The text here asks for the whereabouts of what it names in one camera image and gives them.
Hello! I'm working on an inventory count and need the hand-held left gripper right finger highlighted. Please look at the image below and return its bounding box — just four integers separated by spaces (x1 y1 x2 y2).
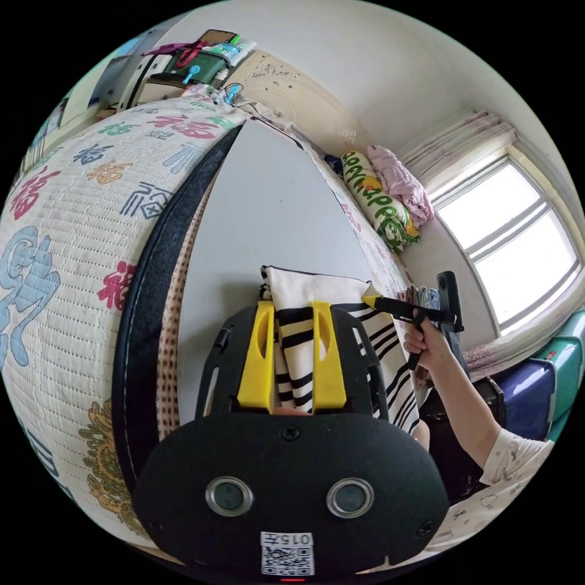
312 299 348 412

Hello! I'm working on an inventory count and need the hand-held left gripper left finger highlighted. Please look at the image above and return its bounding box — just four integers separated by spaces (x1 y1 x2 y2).
236 300 278 410

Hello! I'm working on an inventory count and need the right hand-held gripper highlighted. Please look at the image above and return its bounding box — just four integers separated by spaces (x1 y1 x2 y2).
362 294 459 372

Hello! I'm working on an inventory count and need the black white striped short sleeve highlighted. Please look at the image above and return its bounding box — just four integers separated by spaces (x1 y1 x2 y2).
259 264 422 436

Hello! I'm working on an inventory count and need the person's right forearm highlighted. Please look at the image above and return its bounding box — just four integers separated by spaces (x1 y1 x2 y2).
418 340 505 472

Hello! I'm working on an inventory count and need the person's right hand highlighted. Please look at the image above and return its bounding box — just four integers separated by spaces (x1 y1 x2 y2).
403 315 453 372

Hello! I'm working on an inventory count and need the pile of clothes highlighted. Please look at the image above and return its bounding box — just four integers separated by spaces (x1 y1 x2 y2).
401 284 441 322

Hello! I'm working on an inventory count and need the rolled blanket with green print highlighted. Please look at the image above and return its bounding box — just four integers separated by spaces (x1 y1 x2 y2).
340 149 421 253

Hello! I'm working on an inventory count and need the pink folded cloth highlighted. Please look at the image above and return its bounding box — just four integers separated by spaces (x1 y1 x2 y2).
367 145 436 225

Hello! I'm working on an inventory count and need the dotted mat with black border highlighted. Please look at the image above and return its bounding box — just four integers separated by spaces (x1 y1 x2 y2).
111 122 244 497

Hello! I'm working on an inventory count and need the grey folding board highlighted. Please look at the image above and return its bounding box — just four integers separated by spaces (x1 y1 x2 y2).
175 118 390 433

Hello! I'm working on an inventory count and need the window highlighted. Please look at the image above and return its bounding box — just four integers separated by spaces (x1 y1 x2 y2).
429 154 585 340

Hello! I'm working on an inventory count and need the blue suitcase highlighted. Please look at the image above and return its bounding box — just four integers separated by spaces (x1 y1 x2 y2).
494 355 558 443

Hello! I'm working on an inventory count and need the pale pink curtain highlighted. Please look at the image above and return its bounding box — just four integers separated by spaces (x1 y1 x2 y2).
401 111 520 171

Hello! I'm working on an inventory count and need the bed with printed quilt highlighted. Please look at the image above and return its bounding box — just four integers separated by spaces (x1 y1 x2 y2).
0 49 414 551

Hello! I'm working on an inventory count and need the person's body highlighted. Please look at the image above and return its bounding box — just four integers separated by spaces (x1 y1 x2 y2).
422 425 556 551

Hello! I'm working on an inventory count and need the teal suitcase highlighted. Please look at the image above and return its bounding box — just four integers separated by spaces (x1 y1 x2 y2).
530 310 585 443

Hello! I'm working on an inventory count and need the cluttered shelf with green box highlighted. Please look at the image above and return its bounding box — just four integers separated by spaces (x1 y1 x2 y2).
89 28 258 121

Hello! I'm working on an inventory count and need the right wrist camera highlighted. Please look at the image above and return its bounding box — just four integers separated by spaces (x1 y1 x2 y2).
436 270 466 335

